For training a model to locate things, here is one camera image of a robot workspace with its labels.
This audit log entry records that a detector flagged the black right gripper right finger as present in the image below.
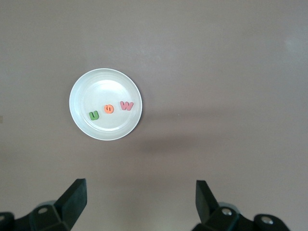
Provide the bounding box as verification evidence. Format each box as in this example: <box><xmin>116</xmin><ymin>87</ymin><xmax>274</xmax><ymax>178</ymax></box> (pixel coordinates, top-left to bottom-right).
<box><xmin>193</xmin><ymin>180</ymin><xmax>241</xmax><ymax>231</ymax></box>

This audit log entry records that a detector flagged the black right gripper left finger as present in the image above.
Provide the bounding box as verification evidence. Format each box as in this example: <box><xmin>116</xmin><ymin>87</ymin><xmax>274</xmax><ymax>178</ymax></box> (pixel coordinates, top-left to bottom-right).
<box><xmin>14</xmin><ymin>178</ymin><xmax>87</xmax><ymax>231</ymax></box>

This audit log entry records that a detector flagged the beige brown plate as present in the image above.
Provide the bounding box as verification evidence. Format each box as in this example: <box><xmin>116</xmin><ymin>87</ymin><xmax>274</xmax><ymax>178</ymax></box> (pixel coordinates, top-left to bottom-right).
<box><xmin>69</xmin><ymin>68</ymin><xmax>143</xmax><ymax>141</ymax></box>

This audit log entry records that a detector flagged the pink letter w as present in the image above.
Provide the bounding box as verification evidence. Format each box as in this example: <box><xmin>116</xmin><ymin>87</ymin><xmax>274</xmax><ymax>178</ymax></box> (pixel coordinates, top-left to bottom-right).
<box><xmin>119</xmin><ymin>100</ymin><xmax>134</xmax><ymax>112</ymax></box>

